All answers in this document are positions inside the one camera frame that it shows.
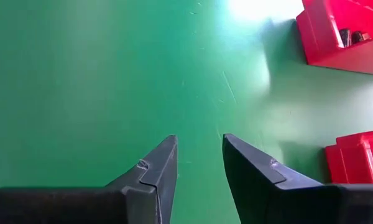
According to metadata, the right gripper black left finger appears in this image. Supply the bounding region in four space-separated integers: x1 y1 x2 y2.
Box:
122 134 178 224

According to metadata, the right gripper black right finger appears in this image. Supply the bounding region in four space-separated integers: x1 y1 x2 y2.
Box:
223 133 287 224

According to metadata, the red plastic bin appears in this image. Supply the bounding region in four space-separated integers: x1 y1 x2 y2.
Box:
296 0 373 77
325 129 373 185

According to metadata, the green table mat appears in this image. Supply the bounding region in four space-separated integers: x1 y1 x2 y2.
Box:
0 0 373 224

